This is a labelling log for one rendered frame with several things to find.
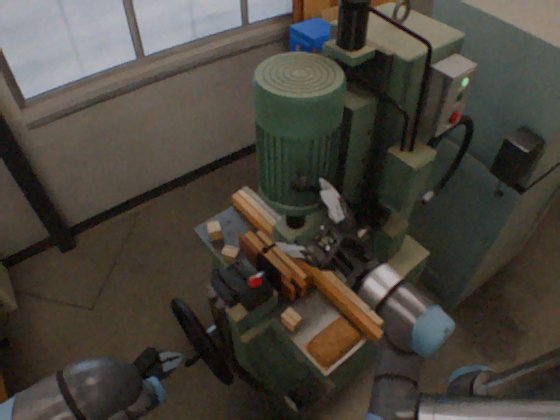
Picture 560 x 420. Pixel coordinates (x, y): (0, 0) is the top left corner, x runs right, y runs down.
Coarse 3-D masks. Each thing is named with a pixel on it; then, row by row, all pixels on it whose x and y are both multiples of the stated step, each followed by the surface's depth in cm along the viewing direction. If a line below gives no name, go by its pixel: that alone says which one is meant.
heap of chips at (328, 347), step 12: (336, 324) 105; (348, 324) 106; (324, 336) 102; (336, 336) 102; (348, 336) 102; (360, 336) 105; (312, 348) 102; (324, 348) 100; (336, 348) 100; (348, 348) 102; (324, 360) 100; (336, 360) 100
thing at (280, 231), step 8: (312, 216) 110; (320, 216) 110; (328, 216) 111; (280, 224) 108; (312, 224) 108; (320, 224) 111; (272, 232) 110; (280, 232) 107; (288, 232) 107; (296, 232) 107; (304, 232) 107; (312, 232) 110; (288, 240) 105; (296, 240) 107; (304, 240) 110
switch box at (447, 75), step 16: (448, 64) 84; (464, 64) 84; (432, 80) 85; (448, 80) 82; (432, 96) 87; (448, 96) 84; (464, 96) 89; (432, 112) 90; (448, 112) 89; (432, 128) 92; (448, 128) 94
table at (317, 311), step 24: (216, 216) 132; (240, 216) 132; (216, 240) 126; (312, 288) 115; (312, 312) 110; (336, 312) 110; (240, 336) 109; (288, 336) 106; (312, 336) 106; (312, 360) 101
